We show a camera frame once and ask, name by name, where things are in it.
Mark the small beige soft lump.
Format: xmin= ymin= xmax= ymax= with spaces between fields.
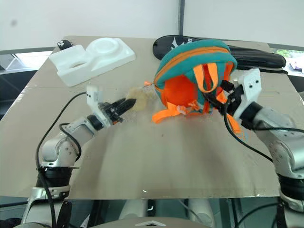
xmin=126 ymin=87 xmax=150 ymax=112

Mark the grey robot torso plate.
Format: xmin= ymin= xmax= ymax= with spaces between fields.
xmin=95 ymin=215 xmax=214 ymax=228

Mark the white foam box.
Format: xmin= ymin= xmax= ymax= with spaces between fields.
xmin=48 ymin=37 xmax=137 ymax=87

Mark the dark vertical pole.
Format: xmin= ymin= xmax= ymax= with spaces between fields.
xmin=177 ymin=0 xmax=186 ymax=37

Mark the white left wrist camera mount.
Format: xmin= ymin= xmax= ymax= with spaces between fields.
xmin=85 ymin=83 xmax=112 ymax=127

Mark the black racket bag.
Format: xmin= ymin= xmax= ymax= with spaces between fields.
xmin=152 ymin=35 xmax=287 ymax=72

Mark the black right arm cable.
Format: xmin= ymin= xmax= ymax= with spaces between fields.
xmin=223 ymin=111 xmax=274 ymax=163

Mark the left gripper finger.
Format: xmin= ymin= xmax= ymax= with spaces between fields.
xmin=118 ymin=102 xmax=137 ymax=117
xmin=111 ymin=97 xmax=138 ymax=108

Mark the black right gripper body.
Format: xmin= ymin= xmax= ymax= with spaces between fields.
xmin=225 ymin=86 xmax=247 ymax=114

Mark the small black paw-print pouch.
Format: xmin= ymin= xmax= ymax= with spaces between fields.
xmin=57 ymin=39 xmax=73 ymax=50

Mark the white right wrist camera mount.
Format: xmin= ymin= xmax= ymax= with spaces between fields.
xmin=231 ymin=68 xmax=262 ymax=119

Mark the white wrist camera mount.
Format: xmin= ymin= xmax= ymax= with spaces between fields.
xmin=85 ymin=83 xmax=112 ymax=127
xmin=231 ymin=68 xmax=262 ymax=119

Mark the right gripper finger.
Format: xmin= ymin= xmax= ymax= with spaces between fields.
xmin=204 ymin=93 xmax=227 ymax=114
xmin=221 ymin=80 xmax=236 ymax=94

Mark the orange and teal backpack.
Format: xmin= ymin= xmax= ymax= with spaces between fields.
xmin=143 ymin=38 xmax=242 ymax=141

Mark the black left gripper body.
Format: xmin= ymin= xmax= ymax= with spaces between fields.
xmin=98 ymin=101 xmax=124 ymax=124

